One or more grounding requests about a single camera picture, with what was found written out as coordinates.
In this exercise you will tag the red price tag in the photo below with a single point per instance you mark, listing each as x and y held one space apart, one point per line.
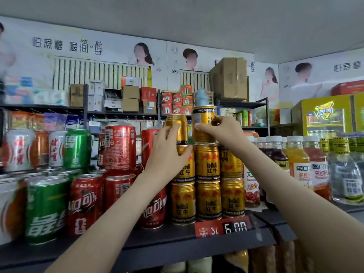
223 226

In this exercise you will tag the stack of red cartons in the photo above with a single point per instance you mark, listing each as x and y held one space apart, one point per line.
177 100

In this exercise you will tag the white wall radiator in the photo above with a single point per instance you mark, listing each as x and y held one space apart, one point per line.
194 80

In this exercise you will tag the person's left forearm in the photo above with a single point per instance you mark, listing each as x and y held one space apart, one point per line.
108 230

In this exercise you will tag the person's right forearm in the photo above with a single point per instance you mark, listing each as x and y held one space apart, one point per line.
307 213

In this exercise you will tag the group of red soda cans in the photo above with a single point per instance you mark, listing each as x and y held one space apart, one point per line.
119 150

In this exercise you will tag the gold Red Bull can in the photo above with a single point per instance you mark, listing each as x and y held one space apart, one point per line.
203 119

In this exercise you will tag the large cardboard box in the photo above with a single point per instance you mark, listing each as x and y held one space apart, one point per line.
228 79

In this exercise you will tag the person's left hand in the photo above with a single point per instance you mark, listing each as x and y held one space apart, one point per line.
165 159

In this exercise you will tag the orange juice bottle white cap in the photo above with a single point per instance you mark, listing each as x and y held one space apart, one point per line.
297 159

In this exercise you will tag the flat red carton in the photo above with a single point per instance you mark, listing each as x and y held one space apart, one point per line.
348 88

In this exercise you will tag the stack of white tissue packs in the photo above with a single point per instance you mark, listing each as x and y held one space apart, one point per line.
34 93

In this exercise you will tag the row of small coloured bottles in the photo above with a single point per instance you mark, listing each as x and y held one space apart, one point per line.
236 117

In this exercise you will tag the wall poster with people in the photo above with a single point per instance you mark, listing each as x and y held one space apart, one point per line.
114 45

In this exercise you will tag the green cap dark label bottle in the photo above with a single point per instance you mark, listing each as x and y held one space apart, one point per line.
344 173

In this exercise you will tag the yellow carton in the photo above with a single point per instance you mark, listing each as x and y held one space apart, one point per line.
321 116
359 110

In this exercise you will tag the white cardboard boxes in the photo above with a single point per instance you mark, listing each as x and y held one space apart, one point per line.
103 95

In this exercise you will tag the red fruit juice bottle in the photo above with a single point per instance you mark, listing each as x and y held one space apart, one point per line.
318 167

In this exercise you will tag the small brown cardboard box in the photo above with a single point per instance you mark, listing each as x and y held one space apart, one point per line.
77 95

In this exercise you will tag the dark grey metal shelf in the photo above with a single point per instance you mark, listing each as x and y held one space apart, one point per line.
170 241

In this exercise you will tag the row of hanging snack packets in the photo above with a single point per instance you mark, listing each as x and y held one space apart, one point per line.
45 121

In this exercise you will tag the person's right hand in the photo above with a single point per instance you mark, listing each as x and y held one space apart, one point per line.
227 133

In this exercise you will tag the light blue plastic jug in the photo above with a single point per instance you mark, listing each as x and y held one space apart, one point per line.
202 98

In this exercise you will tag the stack of gold Red Bull cans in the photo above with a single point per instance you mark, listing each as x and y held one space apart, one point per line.
207 184

